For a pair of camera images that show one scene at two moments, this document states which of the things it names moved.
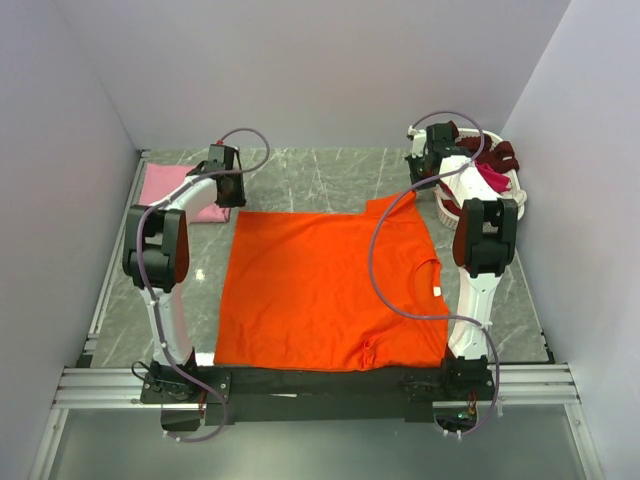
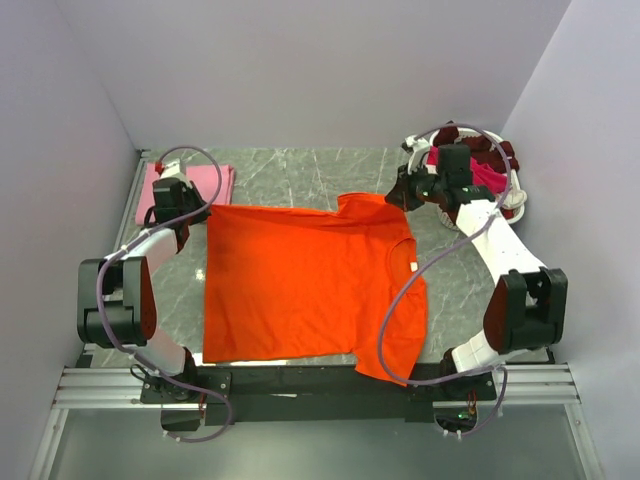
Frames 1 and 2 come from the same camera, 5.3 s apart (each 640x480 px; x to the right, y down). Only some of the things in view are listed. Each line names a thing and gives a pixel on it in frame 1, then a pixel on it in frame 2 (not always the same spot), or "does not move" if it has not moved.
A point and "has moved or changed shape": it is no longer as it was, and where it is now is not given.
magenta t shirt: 498,181 does not move
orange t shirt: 297,292 has moved or changed shape
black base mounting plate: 192,397 does not move
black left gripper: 239,200 -> 192,192
